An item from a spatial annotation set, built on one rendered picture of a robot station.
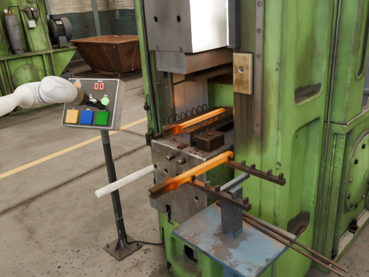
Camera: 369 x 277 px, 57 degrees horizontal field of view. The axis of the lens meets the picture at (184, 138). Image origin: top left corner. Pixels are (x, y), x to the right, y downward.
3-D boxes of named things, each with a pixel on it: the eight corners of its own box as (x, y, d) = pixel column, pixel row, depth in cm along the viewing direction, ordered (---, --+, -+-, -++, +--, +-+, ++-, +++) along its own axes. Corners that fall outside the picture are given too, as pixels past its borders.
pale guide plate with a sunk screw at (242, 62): (250, 94, 145) (250, 54, 139) (233, 92, 151) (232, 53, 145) (252, 93, 147) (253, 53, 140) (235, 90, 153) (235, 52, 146)
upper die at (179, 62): (185, 74, 152) (184, 53, 148) (156, 70, 165) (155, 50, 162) (241, 59, 179) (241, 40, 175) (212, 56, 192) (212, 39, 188)
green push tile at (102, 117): (106, 125, 184) (108, 111, 185) (94, 124, 187) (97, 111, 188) (108, 125, 186) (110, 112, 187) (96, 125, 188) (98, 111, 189)
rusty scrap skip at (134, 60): (122, 81, 758) (116, 42, 726) (74, 75, 875) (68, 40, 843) (159, 71, 842) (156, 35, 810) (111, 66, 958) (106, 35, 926)
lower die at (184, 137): (190, 147, 165) (189, 130, 162) (163, 137, 179) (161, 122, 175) (241, 122, 192) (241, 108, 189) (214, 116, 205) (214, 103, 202)
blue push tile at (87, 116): (91, 124, 188) (93, 110, 188) (79, 123, 190) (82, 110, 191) (93, 125, 189) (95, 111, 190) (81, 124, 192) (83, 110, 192)
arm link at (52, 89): (78, 81, 158) (55, 84, 163) (56, 70, 144) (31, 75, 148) (78, 103, 157) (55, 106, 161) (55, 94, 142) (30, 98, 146)
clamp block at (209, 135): (209, 153, 157) (208, 140, 155) (195, 148, 163) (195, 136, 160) (225, 144, 165) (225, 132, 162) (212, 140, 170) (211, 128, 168)
